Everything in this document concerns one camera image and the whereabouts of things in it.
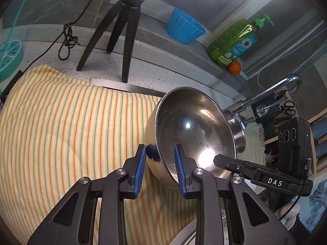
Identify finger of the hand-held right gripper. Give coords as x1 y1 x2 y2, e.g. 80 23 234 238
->
213 154 261 183

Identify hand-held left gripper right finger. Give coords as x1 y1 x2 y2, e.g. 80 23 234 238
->
174 144 297 245

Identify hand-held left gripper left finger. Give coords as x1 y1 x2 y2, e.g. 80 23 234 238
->
27 144 147 245

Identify large stainless steel bowl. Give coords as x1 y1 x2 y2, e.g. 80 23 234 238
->
143 87 237 192

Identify flexible faucet sprayer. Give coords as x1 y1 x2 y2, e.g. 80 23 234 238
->
256 92 290 117

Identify blue patterned cloth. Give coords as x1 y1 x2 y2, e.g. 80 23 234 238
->
303 181 327 225

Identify chrome faucet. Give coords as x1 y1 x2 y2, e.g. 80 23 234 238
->
223 74 303 130

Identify yellow striped cloth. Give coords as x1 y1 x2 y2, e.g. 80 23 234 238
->
0 65 265 245

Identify orange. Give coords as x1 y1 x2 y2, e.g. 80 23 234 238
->
228 61 242 75

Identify green dish soap bottle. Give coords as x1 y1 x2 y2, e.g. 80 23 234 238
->
206 13 275 69

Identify black tripod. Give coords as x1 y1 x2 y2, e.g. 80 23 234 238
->
77 0 154 83

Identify blue ribbed bowl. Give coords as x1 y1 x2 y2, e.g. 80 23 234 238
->
167 8 207 45

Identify teal citrus-pattern disc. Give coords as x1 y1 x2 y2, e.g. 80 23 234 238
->
0 39 25 82

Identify black handled scissors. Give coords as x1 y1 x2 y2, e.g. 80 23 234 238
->
279 101 297 117

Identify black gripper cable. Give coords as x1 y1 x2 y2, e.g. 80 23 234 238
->
279 184 305 220

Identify white bead cord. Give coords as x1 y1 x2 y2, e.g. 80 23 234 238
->
256 37 318 90

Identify black ring light cable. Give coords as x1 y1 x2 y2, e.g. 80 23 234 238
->
58 0 109 61

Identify teal cable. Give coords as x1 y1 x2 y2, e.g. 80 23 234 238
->
8 0 35 42

